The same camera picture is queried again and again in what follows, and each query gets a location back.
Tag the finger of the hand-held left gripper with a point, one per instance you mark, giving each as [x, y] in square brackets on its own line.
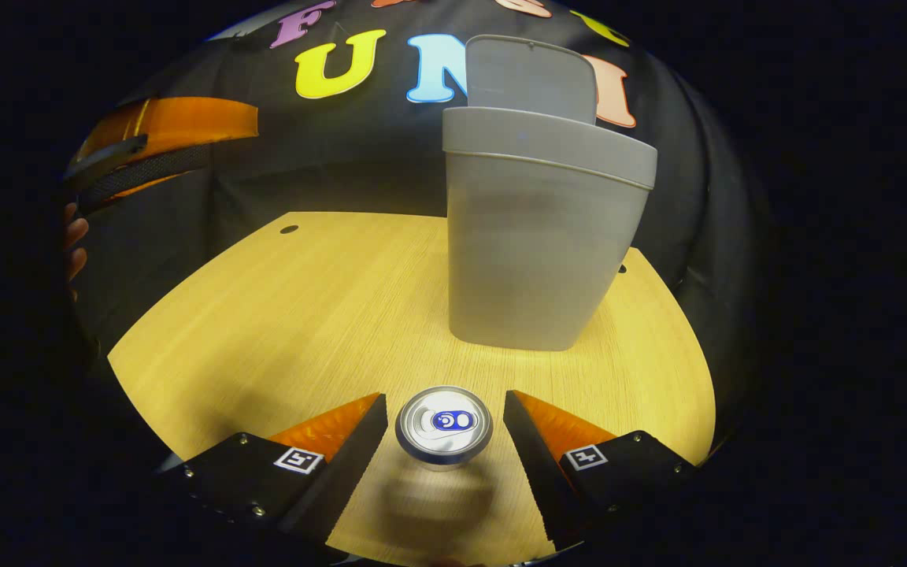
[162, 169]
[186, 122]

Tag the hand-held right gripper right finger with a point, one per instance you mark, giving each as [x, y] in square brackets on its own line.
[536, 465]

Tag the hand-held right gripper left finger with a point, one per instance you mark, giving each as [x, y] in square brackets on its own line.
[351, 465]

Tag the silver pop can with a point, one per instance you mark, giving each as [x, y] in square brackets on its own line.
[444, 429]

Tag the white desktop garbage bin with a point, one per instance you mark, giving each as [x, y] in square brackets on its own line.
[532, 252]

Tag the wooden desktop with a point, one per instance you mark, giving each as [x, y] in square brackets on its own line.
[280, 331]

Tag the black backdrop cloth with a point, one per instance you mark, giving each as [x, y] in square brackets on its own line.
[343, 157]

